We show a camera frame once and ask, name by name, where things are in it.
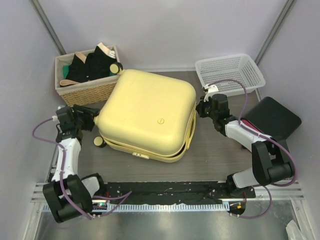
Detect yellow hard-shell suitcase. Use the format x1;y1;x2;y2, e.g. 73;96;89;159
93;62;196;163

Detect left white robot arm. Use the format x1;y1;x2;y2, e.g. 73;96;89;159
42;105;107;223

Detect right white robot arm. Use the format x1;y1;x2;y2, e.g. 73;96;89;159
196;94;301;198

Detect woven wicker basket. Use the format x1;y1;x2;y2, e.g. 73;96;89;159
54;53;119;106

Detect beige shoe insole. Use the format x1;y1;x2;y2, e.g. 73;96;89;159
59;79;80;87

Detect white plastic mesh basket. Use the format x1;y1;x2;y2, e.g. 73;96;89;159
195;53;266;97

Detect black and pink drawer box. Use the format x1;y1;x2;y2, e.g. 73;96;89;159
239;96;302;141

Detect green cloth in basket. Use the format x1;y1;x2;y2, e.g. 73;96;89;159
62;65;69;79

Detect black clothing in basket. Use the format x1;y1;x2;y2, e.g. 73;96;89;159
65;46;117;84

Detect beige item with white tag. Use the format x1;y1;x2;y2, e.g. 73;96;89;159
97;42;117;59

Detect crumpled white plastic bag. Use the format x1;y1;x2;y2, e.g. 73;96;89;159
285;220;304;240

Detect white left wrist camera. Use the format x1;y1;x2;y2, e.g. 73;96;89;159
52;105;67;122

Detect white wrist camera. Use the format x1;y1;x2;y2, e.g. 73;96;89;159
52;105;67;122
203;84;219;102

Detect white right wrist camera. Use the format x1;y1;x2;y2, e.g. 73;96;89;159
203;84;219;102

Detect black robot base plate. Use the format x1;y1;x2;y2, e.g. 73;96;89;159
105;181;256;205

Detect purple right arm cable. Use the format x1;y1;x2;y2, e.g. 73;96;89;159
207;79;300;220

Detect white slotted cable duct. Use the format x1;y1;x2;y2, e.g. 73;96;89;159
113;202;230;213

